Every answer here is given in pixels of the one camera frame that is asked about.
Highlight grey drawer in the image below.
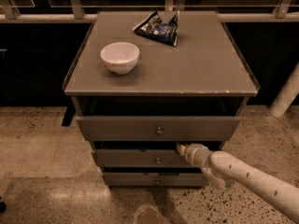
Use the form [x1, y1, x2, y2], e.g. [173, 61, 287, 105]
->
[92, 149, 191, 168]
[77, 116, 240, 142]
[103, 173, 208, 187]

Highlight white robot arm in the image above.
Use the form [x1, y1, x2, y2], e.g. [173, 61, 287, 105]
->
[177, 143, 299, 224]

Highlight grey bottom drawer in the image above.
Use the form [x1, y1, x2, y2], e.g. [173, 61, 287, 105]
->
[103, 173, 208, 187]

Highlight grey drawer cabinet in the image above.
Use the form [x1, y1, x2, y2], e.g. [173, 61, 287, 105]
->
[64, 11, 259, 177]

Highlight grey top drawer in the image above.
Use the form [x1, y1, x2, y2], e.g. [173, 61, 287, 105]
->
[77, 116, 240, 142]

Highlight white ceramic bowl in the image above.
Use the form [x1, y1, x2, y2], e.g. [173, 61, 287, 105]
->
[100, 42, 140, 75]

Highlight blue crumpled chip bag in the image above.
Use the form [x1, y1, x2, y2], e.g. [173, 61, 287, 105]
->
[133, 11, 179, 47]

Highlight white cylindrical post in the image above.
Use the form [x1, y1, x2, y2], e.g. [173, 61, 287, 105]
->
[269, 63, 299, 118]

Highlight metal window railing frame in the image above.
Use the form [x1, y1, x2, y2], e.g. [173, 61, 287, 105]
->
[0, 0, 299, 22]

